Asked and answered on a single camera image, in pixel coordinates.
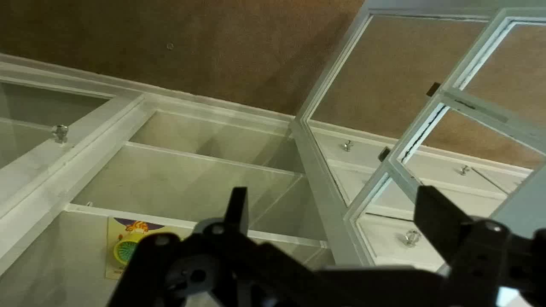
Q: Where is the open white cabinet door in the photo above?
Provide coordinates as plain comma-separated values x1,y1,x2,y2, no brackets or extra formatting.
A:
293,0,546,269

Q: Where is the white built-in cabinet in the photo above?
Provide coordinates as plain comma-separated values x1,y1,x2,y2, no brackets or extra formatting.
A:
0,52,535,307

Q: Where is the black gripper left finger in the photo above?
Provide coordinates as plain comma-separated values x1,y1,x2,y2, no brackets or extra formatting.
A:
224,185,250,233

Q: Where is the colourful toy on shelf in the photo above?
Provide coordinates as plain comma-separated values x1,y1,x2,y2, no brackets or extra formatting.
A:
107,216,165,279

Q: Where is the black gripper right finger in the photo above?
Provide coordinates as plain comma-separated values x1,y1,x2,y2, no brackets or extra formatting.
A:
414,185,473,264

